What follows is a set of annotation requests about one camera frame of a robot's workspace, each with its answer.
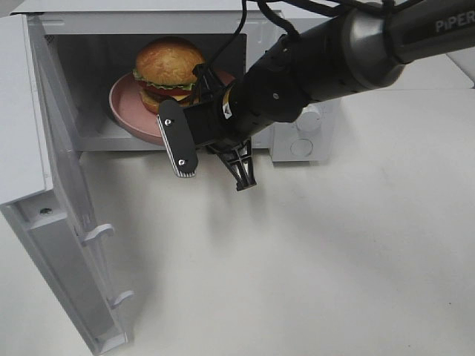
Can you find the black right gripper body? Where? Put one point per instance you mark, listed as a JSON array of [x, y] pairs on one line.
[[224, 117]]

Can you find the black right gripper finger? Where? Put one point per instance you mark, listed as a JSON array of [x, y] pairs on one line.
[[238, 160], [207, 86]]

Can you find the burger with lettuce and tomato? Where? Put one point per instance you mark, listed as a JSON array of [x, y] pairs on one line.
[[164, 69]]

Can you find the round door release button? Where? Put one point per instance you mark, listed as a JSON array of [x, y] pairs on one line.
[[301, 147]]

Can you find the white timer knob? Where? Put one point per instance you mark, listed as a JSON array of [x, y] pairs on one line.
[[310, 119]]

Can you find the pink round plate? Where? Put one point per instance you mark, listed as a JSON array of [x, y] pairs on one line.
[[129, 111]]

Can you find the white microwave door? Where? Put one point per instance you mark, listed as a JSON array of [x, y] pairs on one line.
[[44, 195]]

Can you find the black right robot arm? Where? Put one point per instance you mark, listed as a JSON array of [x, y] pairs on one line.
[[360, 47]]

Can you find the white microwave oven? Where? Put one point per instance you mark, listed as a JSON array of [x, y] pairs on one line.
[[94, 43]]

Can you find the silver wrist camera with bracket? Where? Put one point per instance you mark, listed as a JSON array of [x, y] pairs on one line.
[[177, 139]]

